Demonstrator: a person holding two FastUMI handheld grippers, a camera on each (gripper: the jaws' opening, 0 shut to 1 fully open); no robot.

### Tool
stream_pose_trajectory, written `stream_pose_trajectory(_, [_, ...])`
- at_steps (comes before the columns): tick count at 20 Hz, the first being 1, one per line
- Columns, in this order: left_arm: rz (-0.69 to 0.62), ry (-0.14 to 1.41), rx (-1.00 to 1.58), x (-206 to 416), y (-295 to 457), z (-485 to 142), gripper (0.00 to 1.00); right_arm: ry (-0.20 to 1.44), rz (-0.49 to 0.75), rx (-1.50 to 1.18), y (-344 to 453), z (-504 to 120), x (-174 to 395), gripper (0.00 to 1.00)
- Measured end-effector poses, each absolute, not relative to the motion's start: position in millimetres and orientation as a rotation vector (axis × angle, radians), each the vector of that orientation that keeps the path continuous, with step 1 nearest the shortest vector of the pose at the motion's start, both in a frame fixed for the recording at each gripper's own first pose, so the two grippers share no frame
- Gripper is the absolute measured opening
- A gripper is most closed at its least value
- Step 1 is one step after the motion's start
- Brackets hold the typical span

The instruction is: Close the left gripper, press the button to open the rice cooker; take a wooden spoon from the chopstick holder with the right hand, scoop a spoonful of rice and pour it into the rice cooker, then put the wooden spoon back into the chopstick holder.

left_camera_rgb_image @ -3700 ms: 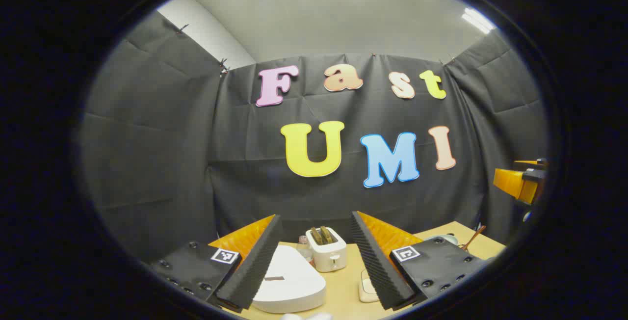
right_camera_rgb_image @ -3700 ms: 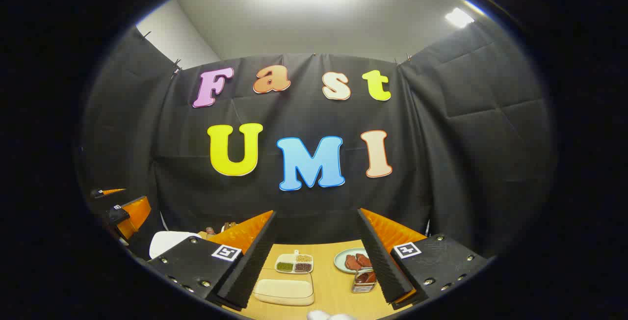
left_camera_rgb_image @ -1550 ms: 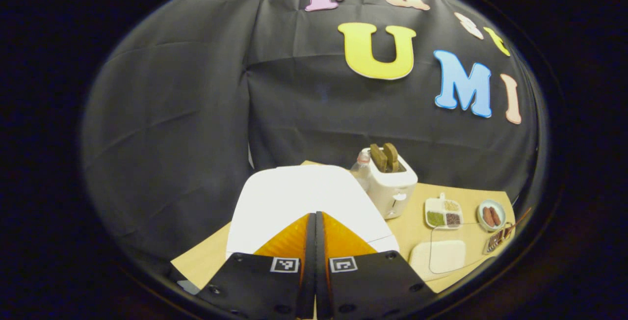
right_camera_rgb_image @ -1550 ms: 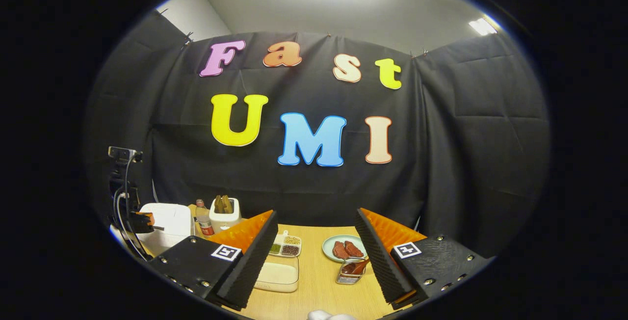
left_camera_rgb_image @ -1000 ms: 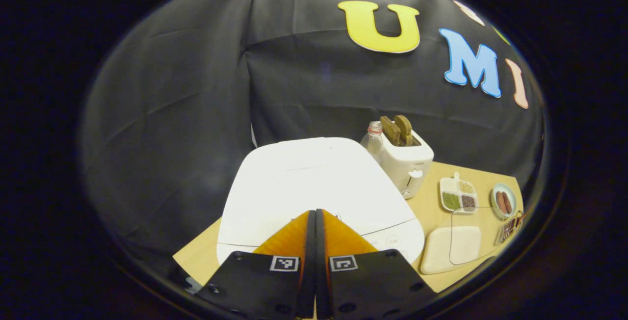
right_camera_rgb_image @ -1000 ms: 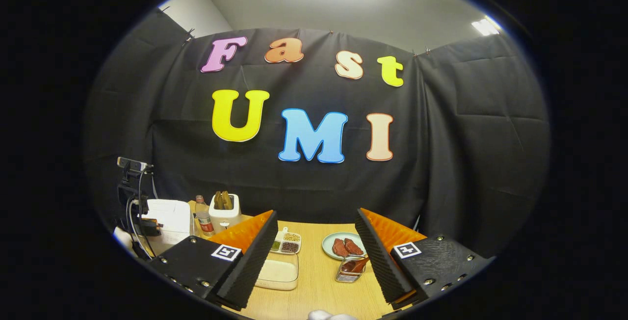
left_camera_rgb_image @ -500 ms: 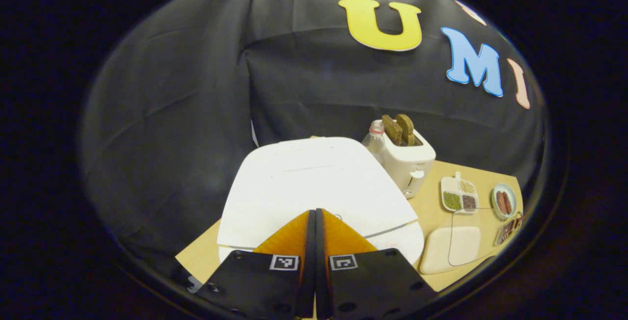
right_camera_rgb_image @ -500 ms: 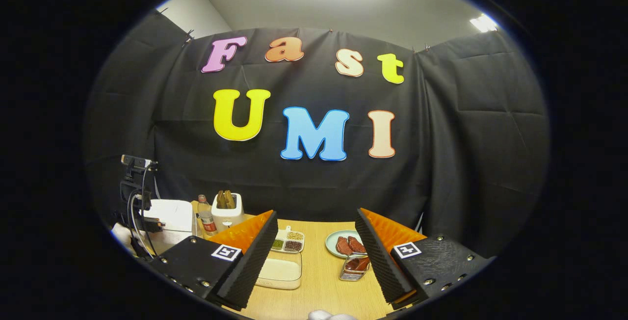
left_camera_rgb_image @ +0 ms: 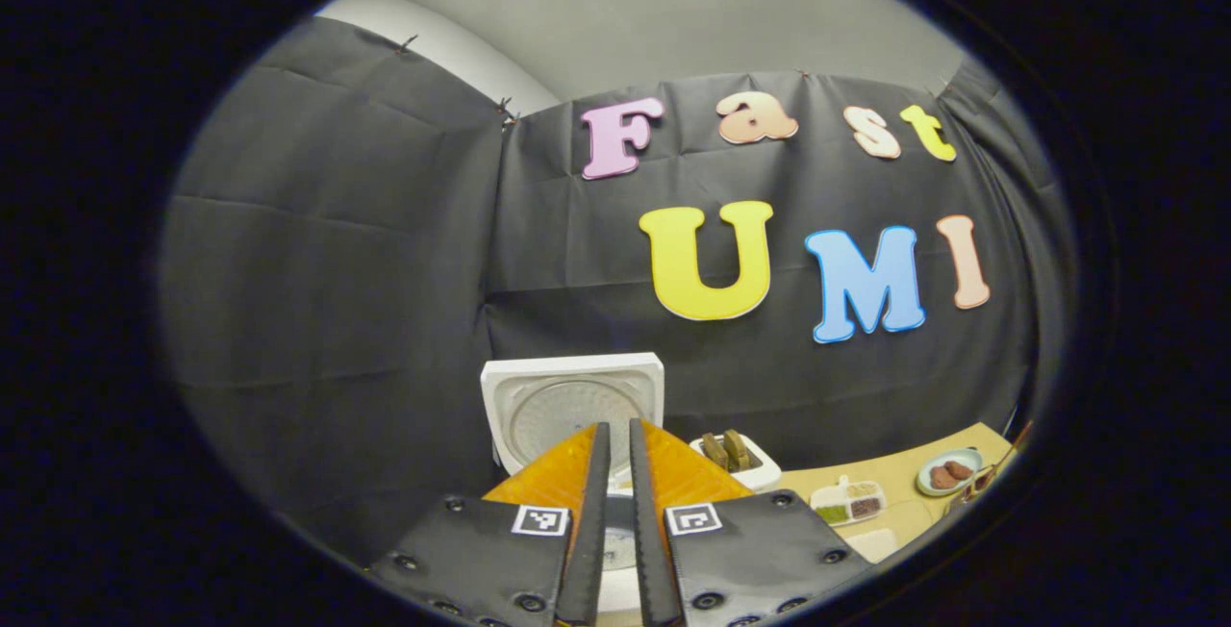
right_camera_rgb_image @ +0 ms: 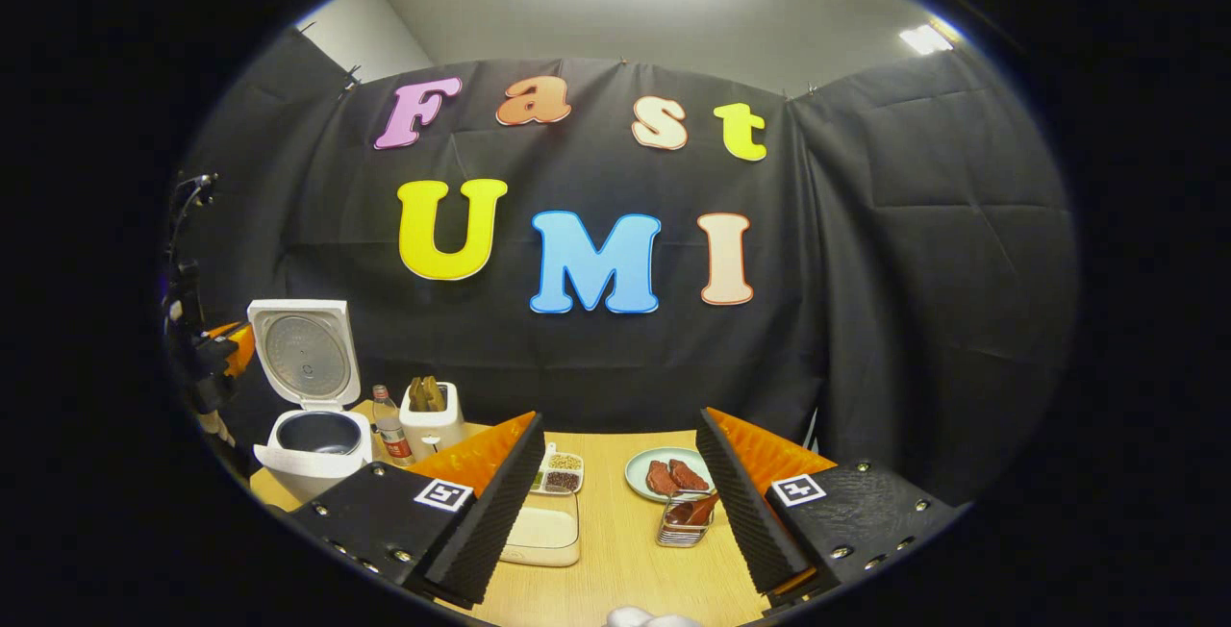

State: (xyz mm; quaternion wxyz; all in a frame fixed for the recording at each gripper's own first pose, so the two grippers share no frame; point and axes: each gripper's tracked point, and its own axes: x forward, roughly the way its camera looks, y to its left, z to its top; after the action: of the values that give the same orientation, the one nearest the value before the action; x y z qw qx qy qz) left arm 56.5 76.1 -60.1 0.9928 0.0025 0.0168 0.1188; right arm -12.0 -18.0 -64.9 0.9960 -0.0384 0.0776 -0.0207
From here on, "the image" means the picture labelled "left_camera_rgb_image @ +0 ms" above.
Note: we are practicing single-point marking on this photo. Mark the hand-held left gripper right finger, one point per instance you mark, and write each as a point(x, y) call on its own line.
point(654, 560)

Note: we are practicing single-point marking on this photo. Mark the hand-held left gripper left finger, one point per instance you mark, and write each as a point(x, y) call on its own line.
point(589, 550)

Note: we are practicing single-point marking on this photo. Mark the white rice cooker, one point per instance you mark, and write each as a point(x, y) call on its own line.
point(577, 396)

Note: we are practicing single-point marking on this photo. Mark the brown bread slice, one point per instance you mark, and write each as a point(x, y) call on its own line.
point(715, 452)
point(738, 448)

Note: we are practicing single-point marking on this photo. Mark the white toaster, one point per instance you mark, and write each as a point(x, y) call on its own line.
point(760, 475)

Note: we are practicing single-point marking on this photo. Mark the white sectioned tray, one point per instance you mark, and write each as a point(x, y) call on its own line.
point(822, 495)

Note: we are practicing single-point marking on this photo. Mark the green mung beans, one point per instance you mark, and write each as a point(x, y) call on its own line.
point(832, 514)

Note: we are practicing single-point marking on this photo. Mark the yellow soybeans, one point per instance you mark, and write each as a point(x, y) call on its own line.
point(859, 489)

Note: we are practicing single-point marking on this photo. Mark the pale green plate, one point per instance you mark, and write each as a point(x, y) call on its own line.
point(925, 488)

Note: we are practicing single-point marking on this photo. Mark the brown meat piece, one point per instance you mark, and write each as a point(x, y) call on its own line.
point(941, 479)
point(959, 469)

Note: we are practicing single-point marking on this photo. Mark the black backdrop cloth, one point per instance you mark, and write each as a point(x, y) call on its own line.
point(337, 271)

